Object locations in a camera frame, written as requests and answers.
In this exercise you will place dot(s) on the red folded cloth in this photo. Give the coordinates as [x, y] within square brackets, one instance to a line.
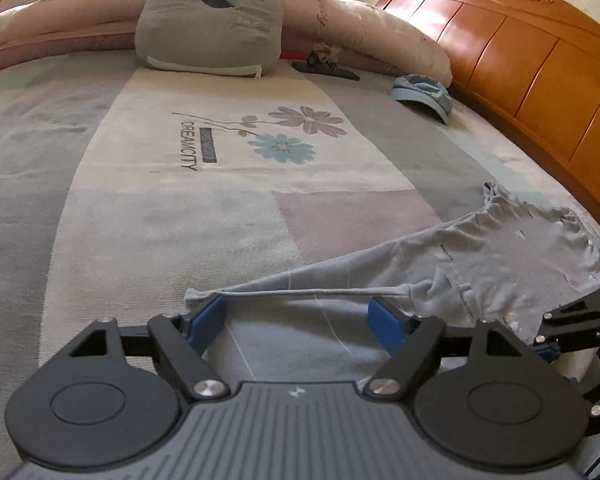
[292, 55]

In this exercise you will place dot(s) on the wooden bed frame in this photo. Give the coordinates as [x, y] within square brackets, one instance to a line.
[530, 70]

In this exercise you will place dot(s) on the grey cat face cushion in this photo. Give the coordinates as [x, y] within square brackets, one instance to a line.
[205, 30]

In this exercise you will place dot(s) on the black hair clip with flower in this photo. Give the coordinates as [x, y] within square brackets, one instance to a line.
[330, 70]

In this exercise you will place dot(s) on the pink floral quilt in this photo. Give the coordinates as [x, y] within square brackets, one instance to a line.
[380, 35]

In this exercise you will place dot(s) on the grey striped pants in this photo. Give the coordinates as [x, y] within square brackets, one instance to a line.
[505, 250]

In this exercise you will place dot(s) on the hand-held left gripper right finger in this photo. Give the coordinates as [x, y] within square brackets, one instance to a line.
[387, 326]

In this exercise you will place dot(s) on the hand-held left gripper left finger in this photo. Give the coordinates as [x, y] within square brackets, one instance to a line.
[207, 321]

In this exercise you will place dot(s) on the blue cap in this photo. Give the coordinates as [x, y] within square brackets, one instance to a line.
[422, 97]

